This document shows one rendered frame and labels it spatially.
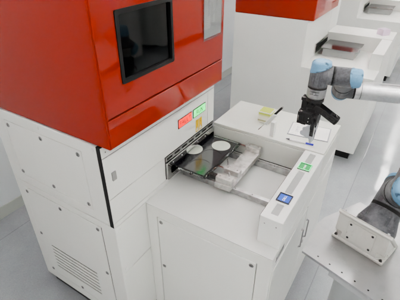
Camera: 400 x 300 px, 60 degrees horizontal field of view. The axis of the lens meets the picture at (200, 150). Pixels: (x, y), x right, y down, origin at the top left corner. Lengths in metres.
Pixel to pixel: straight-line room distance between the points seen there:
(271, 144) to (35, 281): 1.70
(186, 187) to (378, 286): 0.90
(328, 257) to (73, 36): 1.20
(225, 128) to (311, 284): 1.14
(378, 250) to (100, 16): 1.26
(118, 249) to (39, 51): 0.87
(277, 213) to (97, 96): 0.79
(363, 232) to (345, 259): 0.13
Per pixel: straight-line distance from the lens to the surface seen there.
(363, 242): 1.51
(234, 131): 1.93
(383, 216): 1.48
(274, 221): 1.37
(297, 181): 1.58
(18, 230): 2.97
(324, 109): 1.51
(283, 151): 1.85
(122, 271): 1.75
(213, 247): 1.55
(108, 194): 1.42
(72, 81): 1.26
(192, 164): 1.73
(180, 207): 1.60
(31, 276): 2.62
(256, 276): 1.53
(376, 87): 1.59
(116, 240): 1.60
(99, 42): 1.13
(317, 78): 1.44
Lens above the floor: 1.89
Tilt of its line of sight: 33 degrees down
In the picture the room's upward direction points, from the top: straight up
